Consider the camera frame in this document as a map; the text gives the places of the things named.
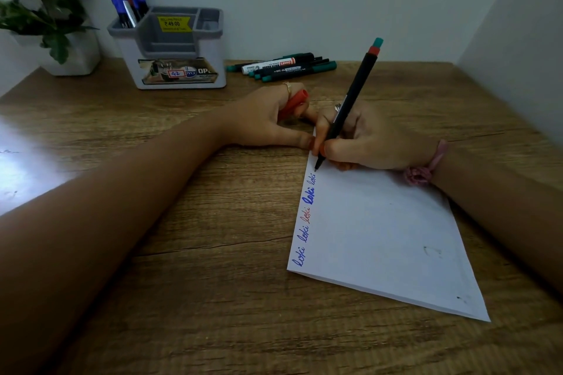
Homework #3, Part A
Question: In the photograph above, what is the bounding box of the person's right hand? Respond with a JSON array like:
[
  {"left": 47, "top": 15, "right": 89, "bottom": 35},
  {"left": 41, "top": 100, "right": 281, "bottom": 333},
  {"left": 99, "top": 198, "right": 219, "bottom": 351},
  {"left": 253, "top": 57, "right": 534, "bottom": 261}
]
[{"left": 313, "top": 100, "right": 441, "bottom": 173}]

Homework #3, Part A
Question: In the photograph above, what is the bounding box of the person's left hand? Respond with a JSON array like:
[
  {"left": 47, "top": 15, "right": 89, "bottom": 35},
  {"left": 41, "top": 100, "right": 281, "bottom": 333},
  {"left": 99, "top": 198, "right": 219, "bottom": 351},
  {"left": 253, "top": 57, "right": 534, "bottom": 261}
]
[{"left": 218, "top": 81, "right": 318, "bottom": 151}]

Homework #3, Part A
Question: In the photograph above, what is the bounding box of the red pen cap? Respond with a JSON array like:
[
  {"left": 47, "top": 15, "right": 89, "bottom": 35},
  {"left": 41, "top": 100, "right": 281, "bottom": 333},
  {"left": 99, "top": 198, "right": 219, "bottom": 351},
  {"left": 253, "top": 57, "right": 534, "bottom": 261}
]
[{"left": 277, "top": 89, "right": 309, "bottom": 122}]

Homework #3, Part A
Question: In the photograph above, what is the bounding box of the black pen with red-green end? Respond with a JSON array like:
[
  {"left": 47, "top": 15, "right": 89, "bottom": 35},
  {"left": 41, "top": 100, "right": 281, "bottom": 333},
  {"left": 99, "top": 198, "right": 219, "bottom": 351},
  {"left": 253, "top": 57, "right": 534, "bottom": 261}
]
[{"left": 314, "top": 37, "right": 384, "bottom": 172}]

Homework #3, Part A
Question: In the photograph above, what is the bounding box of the white paper sheet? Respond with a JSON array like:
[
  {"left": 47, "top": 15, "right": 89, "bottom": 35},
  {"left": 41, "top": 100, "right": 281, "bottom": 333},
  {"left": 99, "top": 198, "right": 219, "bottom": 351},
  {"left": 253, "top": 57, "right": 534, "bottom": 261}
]
[{"left": 287, "top": 128, "right": 491, "bottom": 323}]

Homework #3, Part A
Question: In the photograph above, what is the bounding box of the person's right forearm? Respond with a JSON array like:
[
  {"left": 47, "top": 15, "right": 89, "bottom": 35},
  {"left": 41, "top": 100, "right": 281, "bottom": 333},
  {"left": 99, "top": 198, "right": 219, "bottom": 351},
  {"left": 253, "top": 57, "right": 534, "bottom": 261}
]
[{"left": 432, "top": 147, "right": 563, "bottom": 297}]

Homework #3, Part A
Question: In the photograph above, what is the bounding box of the person's left forearm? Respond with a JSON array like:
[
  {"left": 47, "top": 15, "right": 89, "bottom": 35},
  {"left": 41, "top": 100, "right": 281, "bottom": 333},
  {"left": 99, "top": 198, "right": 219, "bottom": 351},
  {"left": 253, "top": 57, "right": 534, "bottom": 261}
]
[{"left": 0, "top": 112, "right": 229, "bottom": 375}]

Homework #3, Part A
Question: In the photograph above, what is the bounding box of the white labelled marker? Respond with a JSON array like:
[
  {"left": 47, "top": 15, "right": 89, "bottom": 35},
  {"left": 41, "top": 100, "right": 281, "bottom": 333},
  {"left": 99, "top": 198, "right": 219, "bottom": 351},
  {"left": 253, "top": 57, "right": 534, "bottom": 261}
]
[{"left": 241, "top": 57, "right": 297, "bottom": 76}]

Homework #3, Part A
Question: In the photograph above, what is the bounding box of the pink wrist band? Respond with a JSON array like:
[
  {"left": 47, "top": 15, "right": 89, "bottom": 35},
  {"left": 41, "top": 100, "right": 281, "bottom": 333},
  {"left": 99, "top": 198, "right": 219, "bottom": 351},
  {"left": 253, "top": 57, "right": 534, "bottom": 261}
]
[{"left": 404, "top": 139, "right": 449, "bottom": 188}]

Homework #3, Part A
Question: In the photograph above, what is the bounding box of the grey and white desk organizer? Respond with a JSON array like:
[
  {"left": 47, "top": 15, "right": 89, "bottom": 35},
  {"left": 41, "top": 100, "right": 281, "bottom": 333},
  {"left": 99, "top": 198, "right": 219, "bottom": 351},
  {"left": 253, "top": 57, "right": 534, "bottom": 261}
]
[{"left": 107, "top": 6, "right": 228, "bottom": 91}]

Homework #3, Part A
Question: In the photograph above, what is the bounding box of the white plant pot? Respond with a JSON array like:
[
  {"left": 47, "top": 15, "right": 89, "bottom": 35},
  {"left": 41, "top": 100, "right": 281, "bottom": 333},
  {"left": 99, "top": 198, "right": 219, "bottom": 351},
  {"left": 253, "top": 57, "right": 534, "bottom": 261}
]
[{"left": 11, "top": 29, "right": 102, "bottom": 77}]

